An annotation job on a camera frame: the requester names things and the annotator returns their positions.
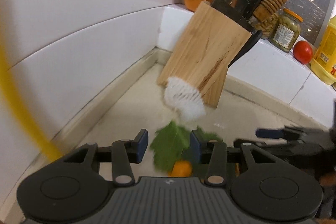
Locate orange peel pieces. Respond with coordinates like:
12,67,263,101
169,160,193,177

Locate serrated green leaves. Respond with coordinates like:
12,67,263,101
150,121,207,178

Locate white foam net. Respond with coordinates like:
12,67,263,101
163,77,206,121

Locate person's right hand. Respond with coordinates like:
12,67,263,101
319,173,336,186

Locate yellow detergent bottle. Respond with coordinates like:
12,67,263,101
310,16,336,85

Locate red tomato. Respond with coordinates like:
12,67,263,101
293,40,313,65

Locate yellow vertical pipe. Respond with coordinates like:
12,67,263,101
1,37,63,161

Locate wooden knife block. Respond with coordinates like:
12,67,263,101
157,1,252,107

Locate orange lid glass jar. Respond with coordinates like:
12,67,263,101
269,8,303,53

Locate glass jar of pickles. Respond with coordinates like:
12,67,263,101
248,12,279,39

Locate wooden handled knife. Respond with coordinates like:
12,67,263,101
252,0,287,23

